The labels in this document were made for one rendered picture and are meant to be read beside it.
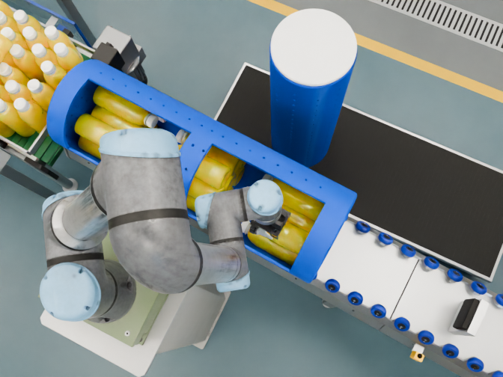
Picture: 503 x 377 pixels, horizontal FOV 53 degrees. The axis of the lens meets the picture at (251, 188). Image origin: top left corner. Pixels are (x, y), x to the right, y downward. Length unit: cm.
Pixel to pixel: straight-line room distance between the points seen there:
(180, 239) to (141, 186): 9
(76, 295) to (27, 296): 170
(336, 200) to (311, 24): 66
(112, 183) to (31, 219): 211
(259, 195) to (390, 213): 144
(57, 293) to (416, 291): 103
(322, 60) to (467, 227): 121
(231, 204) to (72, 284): 36
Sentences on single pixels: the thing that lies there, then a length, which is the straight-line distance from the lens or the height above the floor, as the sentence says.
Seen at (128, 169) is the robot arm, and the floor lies 184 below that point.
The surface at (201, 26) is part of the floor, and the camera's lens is 299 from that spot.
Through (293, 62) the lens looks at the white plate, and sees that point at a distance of 167.
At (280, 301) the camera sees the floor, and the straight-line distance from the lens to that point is 250.
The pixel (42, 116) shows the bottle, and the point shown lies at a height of 102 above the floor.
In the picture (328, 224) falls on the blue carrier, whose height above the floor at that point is 123.
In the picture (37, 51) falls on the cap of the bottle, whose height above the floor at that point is 110.
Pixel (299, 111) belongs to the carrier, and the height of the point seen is 83.
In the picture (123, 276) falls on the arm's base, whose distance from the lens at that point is 124.
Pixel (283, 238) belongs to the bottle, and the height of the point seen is 113.
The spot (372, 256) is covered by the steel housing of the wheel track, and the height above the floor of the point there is 93.
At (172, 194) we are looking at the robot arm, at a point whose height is 181.
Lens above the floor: 250
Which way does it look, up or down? 75 degrees down
